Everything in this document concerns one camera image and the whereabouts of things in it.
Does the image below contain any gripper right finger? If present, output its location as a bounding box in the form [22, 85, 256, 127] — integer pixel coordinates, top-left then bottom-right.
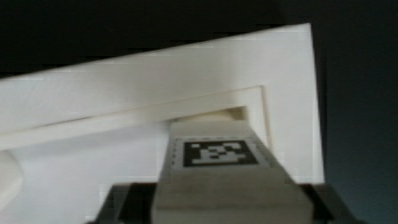
[301, 184, 354, 224]

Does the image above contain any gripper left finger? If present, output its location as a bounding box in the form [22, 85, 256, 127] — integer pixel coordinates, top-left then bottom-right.
[87, 183, 157, 224]

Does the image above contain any white square tabletop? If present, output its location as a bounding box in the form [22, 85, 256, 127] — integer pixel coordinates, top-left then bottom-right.
[0, 87, 265, 224]

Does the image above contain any white leg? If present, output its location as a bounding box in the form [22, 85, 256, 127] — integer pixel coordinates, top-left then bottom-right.
[151, 111, 313, 224]

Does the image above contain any white U-shaped fence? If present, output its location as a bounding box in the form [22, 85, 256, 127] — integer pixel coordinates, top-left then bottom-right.
[0, 24, 324, 183]

